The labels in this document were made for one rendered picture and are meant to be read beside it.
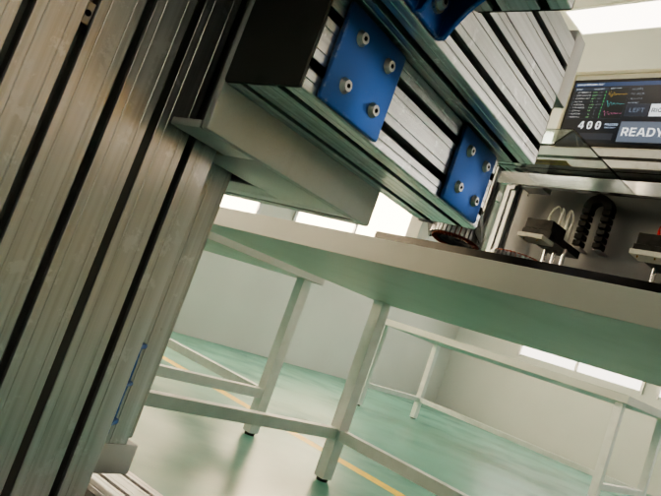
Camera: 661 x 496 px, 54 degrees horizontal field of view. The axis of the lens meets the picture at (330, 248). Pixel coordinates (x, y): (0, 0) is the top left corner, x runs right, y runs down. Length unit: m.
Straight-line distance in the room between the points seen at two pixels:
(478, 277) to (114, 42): 0.74
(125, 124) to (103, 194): 0.06
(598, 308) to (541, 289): 0.10
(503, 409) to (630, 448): 1.57
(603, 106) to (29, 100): 1.32
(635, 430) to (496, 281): 6.97
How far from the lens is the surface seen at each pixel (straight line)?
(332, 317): 7.36
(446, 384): 9.16
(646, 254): 1.34
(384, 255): 1.26
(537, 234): 1.44
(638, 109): 1.60
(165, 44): 0.62
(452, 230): 1.31
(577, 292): 1.04
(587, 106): 1.66
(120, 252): 0.61
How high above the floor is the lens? 0.56
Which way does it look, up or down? 6 degrees up
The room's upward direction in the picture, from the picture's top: 20 degrees clockwise
